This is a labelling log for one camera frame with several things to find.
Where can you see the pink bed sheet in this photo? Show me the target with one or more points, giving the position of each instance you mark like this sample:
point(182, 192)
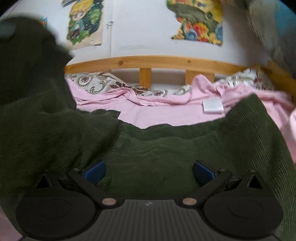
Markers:
point(173, 106)

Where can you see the colourful flower wall poster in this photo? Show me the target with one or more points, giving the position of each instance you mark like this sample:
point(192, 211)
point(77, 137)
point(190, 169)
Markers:
point(200, 21)

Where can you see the floral patterned pillow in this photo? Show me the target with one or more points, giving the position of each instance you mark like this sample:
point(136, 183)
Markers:
point(102, 82)

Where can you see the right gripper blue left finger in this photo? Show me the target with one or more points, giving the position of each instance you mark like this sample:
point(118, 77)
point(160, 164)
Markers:
point(91, 174)

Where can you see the white fabric label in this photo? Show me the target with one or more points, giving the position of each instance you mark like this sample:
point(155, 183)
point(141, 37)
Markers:
point(213, 105)

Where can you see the white wall pipe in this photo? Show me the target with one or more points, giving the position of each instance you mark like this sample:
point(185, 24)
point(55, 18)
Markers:
point(109, 24)

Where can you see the anime boy wall poster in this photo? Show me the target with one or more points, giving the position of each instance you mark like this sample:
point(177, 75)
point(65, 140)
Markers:
point(85, 24)

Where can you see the dark green corduroy shirt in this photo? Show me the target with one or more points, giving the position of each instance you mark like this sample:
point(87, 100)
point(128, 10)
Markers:
point(147, 167)

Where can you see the grey hanging cloth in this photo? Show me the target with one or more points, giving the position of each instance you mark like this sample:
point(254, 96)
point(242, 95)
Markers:
point(274, 24)

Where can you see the wooden bed frame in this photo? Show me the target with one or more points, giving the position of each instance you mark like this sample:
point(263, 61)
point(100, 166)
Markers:
point(281, 79)

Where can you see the orange blue wall poster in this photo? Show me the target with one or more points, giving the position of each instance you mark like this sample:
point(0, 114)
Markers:
point(43, 22)

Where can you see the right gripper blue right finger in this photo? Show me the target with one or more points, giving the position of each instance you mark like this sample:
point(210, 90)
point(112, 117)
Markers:
point(204, 174)

